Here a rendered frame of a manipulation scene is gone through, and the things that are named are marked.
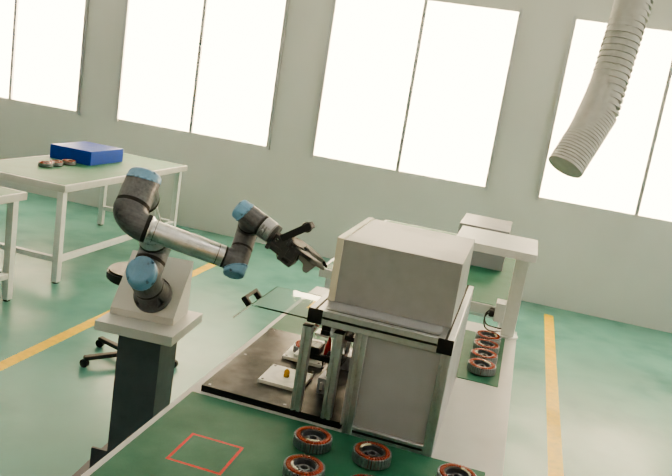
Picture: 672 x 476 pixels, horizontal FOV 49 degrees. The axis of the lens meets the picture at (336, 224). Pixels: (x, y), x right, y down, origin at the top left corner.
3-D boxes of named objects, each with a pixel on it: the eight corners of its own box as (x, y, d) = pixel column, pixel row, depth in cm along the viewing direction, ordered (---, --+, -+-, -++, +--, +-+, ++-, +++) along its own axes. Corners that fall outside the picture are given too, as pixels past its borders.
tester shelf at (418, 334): (306, 321, 220) (308, 307, 219) (359, 272, 285) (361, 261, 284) (451, 356, 210) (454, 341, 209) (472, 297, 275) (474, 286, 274)
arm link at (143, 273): (127, 295, 282) (118, 280, 270) (139, 265, 288) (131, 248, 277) (157, 301, 280) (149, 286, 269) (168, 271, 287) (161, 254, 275)
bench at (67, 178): (-46, 260, 554) (-41, 163, 539) (98, 222, 735) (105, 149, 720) (57, 286, 533) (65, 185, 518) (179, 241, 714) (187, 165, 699)
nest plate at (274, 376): (257, 382, 244) (257, 378, 244) (272, 366, 258) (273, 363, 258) (299, 393, 241) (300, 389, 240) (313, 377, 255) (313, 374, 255)
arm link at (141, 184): (136, 267, 287) (111, 194, 240) (149, 234, 294) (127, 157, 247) (166, 274, 287) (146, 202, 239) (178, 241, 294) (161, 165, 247)
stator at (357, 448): (398, 466, 208) (400, 454, 207) (369, 475, 201) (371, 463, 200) (371, 447, 216) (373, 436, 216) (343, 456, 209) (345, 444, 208)
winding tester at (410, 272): (327, 300, 229) (337, 237, 225) (359, 270, 271) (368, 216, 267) (450, 328, 220) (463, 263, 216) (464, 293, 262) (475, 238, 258)
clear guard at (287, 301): (232, 317, 232) (234, 300, 231) (259, 299, 255) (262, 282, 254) (329, 342, 225) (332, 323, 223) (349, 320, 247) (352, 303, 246)
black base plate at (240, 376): (200, 391, 236) (201, 384, 236) (270, 332, 297) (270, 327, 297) (339, 429, 225) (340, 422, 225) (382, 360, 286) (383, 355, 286)
